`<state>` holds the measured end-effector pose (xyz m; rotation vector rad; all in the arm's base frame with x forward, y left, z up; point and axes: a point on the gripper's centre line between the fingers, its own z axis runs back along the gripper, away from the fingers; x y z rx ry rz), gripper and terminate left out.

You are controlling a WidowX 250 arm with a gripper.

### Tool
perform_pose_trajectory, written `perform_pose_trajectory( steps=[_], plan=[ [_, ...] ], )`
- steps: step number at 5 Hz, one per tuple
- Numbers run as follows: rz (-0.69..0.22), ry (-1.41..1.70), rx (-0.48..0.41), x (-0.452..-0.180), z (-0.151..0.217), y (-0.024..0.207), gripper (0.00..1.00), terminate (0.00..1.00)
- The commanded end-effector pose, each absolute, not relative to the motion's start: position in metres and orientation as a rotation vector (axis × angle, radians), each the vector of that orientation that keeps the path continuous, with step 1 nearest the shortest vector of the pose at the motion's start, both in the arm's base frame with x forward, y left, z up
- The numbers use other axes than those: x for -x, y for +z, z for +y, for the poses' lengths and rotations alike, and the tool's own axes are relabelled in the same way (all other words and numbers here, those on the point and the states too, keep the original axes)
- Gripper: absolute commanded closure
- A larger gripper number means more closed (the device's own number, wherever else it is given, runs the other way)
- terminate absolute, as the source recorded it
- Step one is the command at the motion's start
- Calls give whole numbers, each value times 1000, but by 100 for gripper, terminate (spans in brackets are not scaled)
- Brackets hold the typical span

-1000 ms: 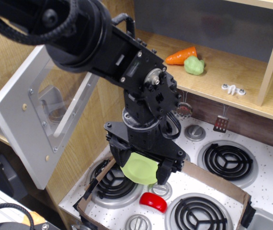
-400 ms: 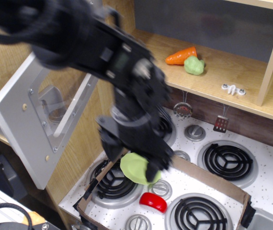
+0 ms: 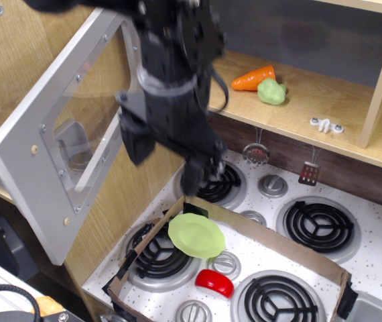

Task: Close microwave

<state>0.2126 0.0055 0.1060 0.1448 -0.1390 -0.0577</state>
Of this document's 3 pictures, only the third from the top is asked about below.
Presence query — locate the grey toy microwave door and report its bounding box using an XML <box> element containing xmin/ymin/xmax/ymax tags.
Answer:
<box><xmin>0</xmin><ymin>9</ymin><xmax>139</xmax><ymax>265</ymax></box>

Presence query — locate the grey toy sink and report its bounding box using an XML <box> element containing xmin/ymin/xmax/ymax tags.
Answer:
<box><xmin>334</xmin><ymin>291</ymin><xmax>382</xmax><ymax>322</ymax></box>

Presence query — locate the centre grey stove knob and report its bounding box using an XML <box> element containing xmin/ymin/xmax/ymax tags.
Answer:
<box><xmin>207</xmin><ymin>251</ymin><xmax>241</xmax><ymax>280</ymax></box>

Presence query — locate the back grey stove knob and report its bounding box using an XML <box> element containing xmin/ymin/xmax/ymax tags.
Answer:
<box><xmin>257</xmin><ymin>174</ymin><xmax>288</xmax><ymax>198</ymax></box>

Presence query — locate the front grey stove knob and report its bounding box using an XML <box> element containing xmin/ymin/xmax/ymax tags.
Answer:
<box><xmin>175</xmin><ymin>300</ymin><xmax>212</xmax><ymax>322</ymax></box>

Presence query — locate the middle grey stove knob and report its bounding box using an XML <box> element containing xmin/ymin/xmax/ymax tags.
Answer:
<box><xmin>239</xmin><ymin>210</ymin><xmax>267</xmax><ymax>227</ymax></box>

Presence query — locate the grey stove knob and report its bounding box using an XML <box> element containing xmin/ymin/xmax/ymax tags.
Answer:
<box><xmin>257</xmin><ymin>174</ymin><xmax>288</xmax><ymax>198</ymax></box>
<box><xmin>207</xmin><ymin>251</ymin><xmax>241</xmax><ymax>280</ymax></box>
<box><xmin>175</xmin><ymin>300</ymin><xmax>212</xmax><ymax>322</ymax></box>
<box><xmin>239</xmin><ymin>210</ymin><xmax>267</xmax><ymax>227</ymax></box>

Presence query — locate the round metal strainer decoration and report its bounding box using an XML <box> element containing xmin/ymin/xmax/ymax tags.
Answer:
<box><xmin>242</xmin><ymin>127</ymin><xmax>270</xmax><ymax>167</ymax></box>

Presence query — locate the front right black burner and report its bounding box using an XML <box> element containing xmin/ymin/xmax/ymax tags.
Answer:
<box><xmin>230</xmin><ymin>270</ymin><xmax>327</xmax><ymax>322</ymax></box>

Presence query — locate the brown cardboard barrier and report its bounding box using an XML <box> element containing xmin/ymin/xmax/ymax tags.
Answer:
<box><xmin>103</xmin><ymin>197</ymin><xmax>357</xmax><ymax>321</ymax></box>

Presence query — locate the light green toy plate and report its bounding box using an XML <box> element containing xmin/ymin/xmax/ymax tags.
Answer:
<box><xmin>168</xmin><ymin>213</ymin><xmax>226</xmax><ymax>259</ymax></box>

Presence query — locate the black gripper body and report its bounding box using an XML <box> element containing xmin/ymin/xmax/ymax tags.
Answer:
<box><xmin>116</xmin><ymin>80</ymin><xmax>226</xmax><ymax>174</ymax></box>

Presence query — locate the black burner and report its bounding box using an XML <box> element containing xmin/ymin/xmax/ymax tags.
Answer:
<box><xmin>127</xmin><ymin>223</ymin><xmax>201</xmax><ymax>293</ymax></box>
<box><xmin>173</xmin><ymin>157</ymin><xmax>248</xmax><ymax>211</ymax></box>
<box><xmin>230</xmin><ymin>270</ymin><xmax>327</xmax><ymax>322</ymax></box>
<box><xmin>275</xmin><ymin>196</ymin><xmax>362</xmax><ymax>264</ymax></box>

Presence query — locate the black box lower left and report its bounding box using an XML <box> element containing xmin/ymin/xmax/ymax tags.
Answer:
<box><xmin>0</xmin><ymin>216</ymin><xmax>39</xmax><ymax>281</ymax></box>

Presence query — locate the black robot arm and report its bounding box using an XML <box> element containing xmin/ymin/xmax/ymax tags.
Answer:
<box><xmin>84</xmin><ymin>1</ymin><xmax>227</xmax><ymax>196</ymax></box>

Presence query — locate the small toy spatula decoration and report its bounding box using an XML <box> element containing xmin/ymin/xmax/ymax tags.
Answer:
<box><xmin>298</xmin><ymin>146</ymin><xmax>321</xmax><ymax>186</ymax></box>

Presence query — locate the back left black burner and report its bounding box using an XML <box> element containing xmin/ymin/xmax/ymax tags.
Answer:
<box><xmin>173</xmin><ymin>157</ymin><xmax>248</xmax><ymax>211</ymax></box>

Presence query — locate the white door latch clip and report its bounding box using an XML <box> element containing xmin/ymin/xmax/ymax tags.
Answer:
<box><xmin>310</xmin><ymin>117</ymin><xmax>344</xmax><ymax>134</ymax></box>

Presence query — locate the grey wall phone holder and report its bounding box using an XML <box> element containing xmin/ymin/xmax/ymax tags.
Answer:
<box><xmin>54</xmin><ymin>119</ymin><xmax>93</xmax><ymax>191</ymax></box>

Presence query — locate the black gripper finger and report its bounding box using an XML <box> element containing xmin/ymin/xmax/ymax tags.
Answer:
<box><xmin>180</xmin><ymin>159</ymin><xmax>211</xmax><ymax>197</ymax></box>
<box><xmin>120</xmin><ymin>113</ymin><xmax>155</xmax><ymax>165</ymax></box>

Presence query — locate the black braided cable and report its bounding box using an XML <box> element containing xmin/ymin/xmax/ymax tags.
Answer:
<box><xmin>0</xmin><ymin>283</ymin><xmax>41</xmax><ymax>322</ymax></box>

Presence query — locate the back right black burner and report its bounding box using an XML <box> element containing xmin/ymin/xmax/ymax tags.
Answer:
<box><xmin>275</xmin><ymin>196</ymin><xmax>362</xmax><ymax>264</ymax></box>

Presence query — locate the front left black burner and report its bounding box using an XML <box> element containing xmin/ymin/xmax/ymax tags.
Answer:
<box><xmin>127</xmin><ymin>223</ymin><xmax>201</xmax><ymax>293</ymax></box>

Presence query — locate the green toy lettuce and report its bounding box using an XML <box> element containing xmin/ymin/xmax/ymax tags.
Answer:
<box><xmin>257</xmin><ymin>78</ymin><xmax>286</xmax><ymax>105</ymax></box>

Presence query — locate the orange toy carrot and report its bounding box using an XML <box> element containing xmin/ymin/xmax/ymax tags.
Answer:
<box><xmin>231</xmin><ymin>64</ymin><xmax>276</xmax><ymax>91</ymax></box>

